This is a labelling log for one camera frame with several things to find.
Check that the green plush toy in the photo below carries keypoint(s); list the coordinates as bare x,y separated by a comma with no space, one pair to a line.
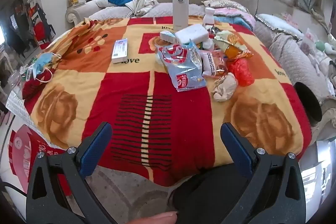
321,46

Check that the red plastic bag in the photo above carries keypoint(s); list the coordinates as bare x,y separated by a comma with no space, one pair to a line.
240,71

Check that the red round floor sticker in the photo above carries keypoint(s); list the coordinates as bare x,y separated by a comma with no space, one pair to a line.
23,150

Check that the long white medicine box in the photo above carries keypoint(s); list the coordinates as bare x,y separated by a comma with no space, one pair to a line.
119,50

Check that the clear pink plastic wrapper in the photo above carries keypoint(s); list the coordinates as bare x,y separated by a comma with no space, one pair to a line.
222,64

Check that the white tissue wad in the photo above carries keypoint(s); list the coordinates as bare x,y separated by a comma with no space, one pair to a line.
208,45

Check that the rose printed blanket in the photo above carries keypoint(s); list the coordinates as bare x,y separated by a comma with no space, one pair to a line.
105,98

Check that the beige crumpled cloth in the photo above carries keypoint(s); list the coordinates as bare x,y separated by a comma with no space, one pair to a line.
141,5

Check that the person's left hand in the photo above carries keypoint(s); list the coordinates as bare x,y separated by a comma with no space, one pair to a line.
157,218

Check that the yellow green snack wrapper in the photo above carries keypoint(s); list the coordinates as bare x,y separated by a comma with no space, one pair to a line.
231,43

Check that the blue white plastic bag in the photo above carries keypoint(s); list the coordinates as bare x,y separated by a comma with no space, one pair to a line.
183,69

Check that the blue face mask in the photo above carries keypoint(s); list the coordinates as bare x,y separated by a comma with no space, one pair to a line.
43,64

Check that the grey fleece bedspread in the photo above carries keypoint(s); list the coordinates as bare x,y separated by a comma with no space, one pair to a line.
162,10

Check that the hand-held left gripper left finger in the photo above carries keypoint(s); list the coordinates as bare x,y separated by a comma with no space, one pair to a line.
97,145

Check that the white rectangular box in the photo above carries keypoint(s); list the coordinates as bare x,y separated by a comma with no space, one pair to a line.
191,33

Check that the yellow jar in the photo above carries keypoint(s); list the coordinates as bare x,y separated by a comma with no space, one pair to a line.
73,0

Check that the white pillow sequin trim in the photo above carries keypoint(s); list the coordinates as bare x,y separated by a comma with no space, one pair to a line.
278,24

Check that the blue striped white carton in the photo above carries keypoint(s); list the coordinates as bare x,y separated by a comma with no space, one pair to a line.
168,36

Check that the white printed sheet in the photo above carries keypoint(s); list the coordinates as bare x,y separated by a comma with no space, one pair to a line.
18,106

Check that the floral sequin pillow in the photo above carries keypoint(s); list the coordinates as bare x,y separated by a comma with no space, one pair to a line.
225,5

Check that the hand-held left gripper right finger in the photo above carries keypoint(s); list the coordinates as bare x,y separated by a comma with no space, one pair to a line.
233,142

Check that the person's dark trouser leg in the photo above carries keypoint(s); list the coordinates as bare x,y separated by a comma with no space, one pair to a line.
204,195

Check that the white pill bottle pink label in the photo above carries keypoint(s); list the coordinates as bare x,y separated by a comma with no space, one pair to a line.
208,18

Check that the beige quilted comforter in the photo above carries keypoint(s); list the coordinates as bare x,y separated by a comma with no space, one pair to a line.
294,61

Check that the cream thermos flask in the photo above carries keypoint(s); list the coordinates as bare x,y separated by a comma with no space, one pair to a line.
180,14

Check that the crumpled beige tissue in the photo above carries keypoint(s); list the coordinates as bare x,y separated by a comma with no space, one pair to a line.
224,87

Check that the blue towel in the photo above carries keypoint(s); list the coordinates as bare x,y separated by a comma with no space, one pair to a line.
239,22

